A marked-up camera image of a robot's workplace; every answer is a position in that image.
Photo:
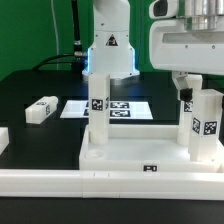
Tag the white front fence bar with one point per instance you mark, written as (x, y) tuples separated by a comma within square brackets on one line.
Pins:
[(111, 184)]

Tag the fiducial marker sheet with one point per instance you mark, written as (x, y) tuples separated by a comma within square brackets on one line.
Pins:
[(118, 110)]

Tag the white desk top tray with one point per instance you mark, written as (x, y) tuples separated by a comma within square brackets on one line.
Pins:
[(151, 148)]

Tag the white fence bar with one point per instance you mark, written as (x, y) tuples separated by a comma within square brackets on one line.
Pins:
[(111, 184), (4, 138)]

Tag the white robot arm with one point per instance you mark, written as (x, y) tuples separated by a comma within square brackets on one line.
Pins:
[(111, 52)]

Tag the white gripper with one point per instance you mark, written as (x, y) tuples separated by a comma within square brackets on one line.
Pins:
[(187, 35)]

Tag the white left fence bar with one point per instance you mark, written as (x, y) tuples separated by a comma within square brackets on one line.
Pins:
[(4, 138)]

